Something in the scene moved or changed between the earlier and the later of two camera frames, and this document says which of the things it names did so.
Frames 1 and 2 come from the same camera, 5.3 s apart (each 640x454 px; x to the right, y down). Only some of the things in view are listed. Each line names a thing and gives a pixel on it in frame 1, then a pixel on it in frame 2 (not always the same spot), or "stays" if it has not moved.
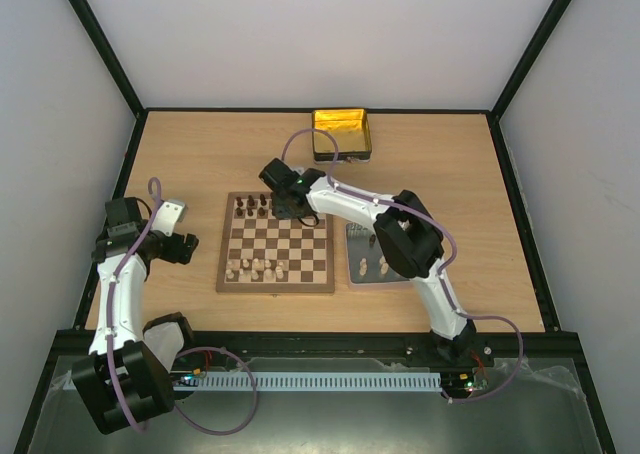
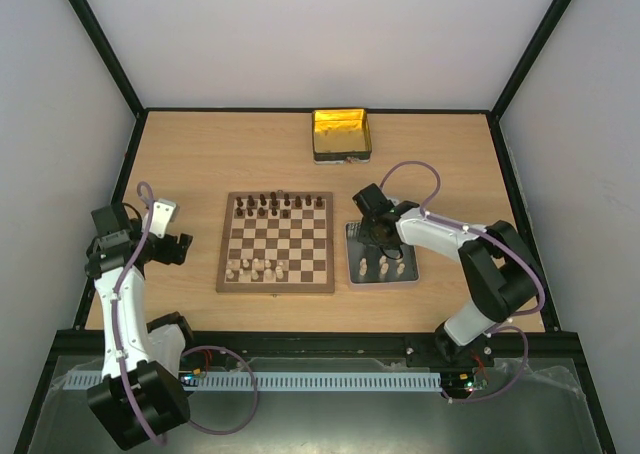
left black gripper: [174, 255] stays
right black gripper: [290, 207] to [381, 239]
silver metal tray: [366, 262] stays
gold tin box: [351, 129] stays
